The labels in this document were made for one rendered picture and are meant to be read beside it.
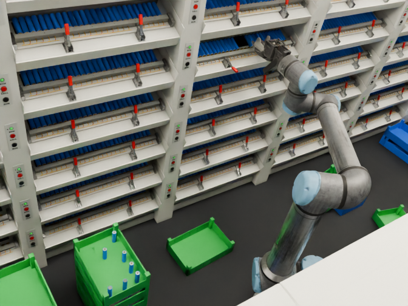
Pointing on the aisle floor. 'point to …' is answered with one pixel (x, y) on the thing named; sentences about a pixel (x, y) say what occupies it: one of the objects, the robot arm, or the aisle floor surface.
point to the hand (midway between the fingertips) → (256, 43)
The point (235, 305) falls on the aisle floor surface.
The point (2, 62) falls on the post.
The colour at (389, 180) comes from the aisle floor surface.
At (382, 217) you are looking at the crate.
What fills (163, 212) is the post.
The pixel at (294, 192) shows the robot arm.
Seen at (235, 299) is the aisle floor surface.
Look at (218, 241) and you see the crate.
